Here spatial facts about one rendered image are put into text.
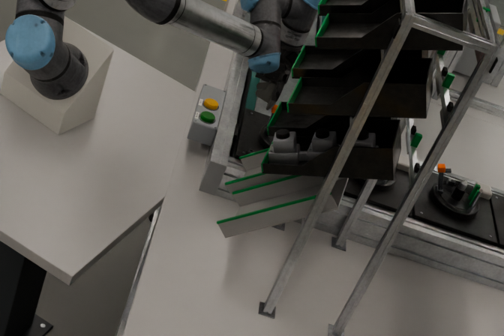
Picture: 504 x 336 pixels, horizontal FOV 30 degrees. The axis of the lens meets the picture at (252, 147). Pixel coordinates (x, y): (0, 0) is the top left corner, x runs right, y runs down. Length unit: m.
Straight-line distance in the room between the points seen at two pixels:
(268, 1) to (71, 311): 1.41
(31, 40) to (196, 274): 0.67
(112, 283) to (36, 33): 1.32
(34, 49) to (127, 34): 2.53
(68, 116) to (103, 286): 1.02
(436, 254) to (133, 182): 0.82
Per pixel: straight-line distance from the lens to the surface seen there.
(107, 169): 2.38
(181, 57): 4.71
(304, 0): 2.26
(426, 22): 1.74
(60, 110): 2.42
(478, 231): 2.57
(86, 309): 3.22
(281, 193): 2.14
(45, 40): 2.24
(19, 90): 2.50
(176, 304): 2.09
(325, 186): 1.92
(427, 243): 2.49
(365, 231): 2.46
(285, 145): 1.97
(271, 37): 2.19
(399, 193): 2.54
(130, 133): 2.53
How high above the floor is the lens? 2.30
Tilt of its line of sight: 33 degrees down
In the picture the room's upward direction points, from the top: 22 degrees clockwise
